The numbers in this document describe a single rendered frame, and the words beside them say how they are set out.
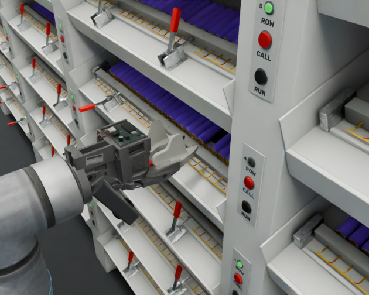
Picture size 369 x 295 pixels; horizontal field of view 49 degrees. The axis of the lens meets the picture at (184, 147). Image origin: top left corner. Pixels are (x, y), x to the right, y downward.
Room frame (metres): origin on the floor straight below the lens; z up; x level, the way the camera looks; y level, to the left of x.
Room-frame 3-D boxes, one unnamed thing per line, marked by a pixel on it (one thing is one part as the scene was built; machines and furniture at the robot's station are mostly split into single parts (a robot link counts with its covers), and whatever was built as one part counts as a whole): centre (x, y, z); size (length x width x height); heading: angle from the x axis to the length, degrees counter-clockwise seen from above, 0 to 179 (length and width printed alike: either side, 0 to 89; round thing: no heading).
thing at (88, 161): (0.50, 0.11, 0.83); 0.12 x 0.08 x 0.09; 127
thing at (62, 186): (0.45, 0.18, 0.82); 0.10 x 0.05 x 0.09; 37
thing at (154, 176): (0.51, 0.05, 0.81); 0.09 x 0.05 x 0.02; 119
